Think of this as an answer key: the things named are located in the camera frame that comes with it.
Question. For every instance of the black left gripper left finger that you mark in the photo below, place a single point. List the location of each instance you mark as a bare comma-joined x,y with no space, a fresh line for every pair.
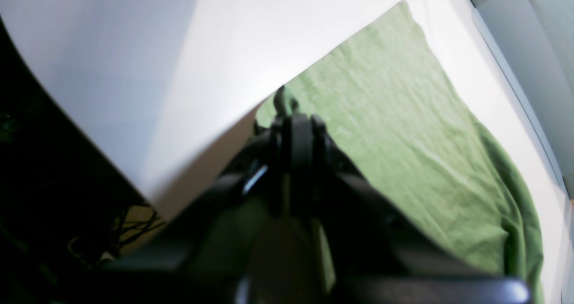
198,258

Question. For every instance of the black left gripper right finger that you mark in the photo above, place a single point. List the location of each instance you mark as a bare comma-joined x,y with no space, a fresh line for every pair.
379,255

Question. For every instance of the green t-shirt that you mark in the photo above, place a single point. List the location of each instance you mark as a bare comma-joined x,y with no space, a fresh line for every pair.
389,106

